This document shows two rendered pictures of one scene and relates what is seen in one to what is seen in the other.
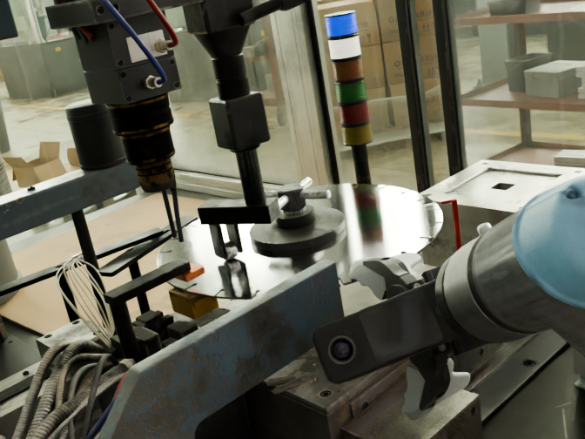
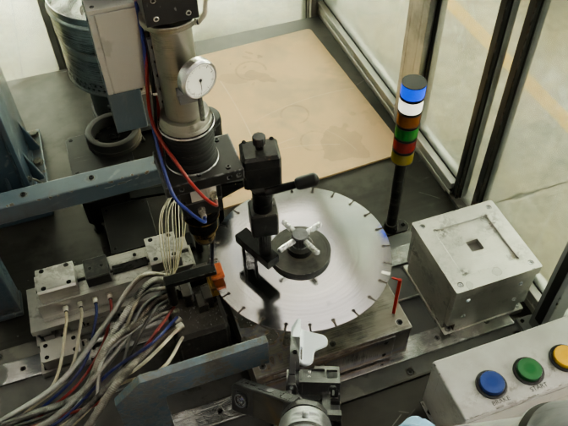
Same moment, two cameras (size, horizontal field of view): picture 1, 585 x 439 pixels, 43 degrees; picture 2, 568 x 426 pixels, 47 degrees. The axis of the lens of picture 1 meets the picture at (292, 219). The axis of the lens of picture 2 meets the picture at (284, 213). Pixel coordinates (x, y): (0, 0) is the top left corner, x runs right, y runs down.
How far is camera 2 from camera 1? 0.70 m
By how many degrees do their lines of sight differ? 34
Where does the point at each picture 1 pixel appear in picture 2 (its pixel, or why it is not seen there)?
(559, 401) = (403, 407)
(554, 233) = not seen: outside the picture
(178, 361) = (160, 379)
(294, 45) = (420, 15)
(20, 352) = (144, 215)
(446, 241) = (420, 259)
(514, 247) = not seen: outside the picture
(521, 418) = (375, 407)
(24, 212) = (148, 178)
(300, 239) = (291, 270)
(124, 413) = (129, 394)
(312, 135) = not seen: hidden behind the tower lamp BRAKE
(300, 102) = (412, 54)
